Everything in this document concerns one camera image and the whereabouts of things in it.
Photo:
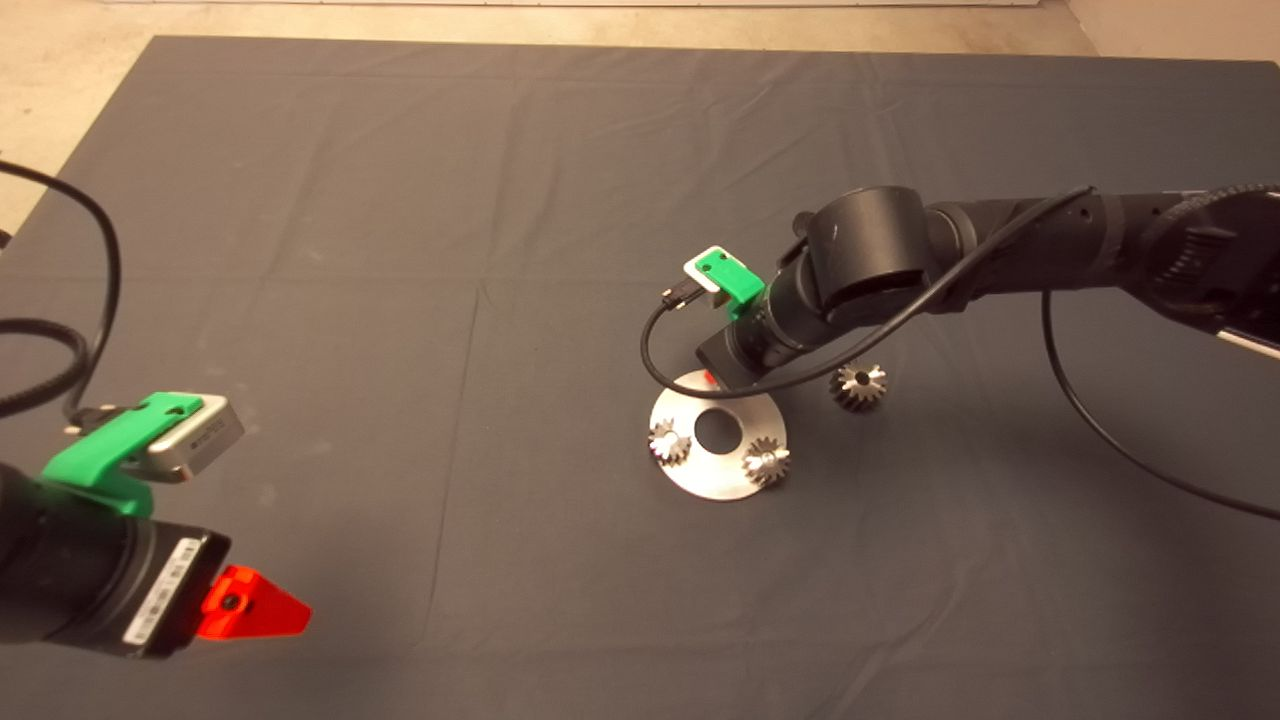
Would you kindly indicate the small steel gear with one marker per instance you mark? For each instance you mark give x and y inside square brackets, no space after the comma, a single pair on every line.
[669,443]
[766,462]

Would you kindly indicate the green right camera mount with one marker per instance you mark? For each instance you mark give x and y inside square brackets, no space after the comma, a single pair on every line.
[740,285]

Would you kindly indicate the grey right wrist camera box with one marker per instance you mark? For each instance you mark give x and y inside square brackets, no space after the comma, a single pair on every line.
[703,272]

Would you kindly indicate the large steel gear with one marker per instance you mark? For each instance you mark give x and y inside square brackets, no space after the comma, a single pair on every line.
[858,385]

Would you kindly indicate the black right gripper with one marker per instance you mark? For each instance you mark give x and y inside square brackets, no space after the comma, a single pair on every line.
[745,355]

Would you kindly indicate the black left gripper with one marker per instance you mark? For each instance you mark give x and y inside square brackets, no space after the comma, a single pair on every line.
[130,585]

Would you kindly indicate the green left camera mount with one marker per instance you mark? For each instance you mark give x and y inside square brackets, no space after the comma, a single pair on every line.
[95,452]

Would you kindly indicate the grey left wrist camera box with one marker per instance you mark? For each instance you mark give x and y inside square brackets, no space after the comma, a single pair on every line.
[200,438]

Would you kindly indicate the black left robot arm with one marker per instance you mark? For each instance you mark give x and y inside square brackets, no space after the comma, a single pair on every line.
[25,570]

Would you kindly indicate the dark grey table cloth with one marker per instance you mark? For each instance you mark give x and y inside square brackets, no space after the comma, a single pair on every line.
[500,200]

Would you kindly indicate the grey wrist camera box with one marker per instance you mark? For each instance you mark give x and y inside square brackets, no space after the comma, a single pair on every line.
[200,438]
[703,272]

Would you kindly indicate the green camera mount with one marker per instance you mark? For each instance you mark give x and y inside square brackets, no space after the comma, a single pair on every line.
[740,285]
[95,452]

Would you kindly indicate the round metal plate with pins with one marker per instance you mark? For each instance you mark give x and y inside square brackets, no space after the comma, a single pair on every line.
[700,476]

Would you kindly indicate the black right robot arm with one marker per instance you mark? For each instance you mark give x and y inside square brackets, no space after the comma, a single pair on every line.
[870,250]

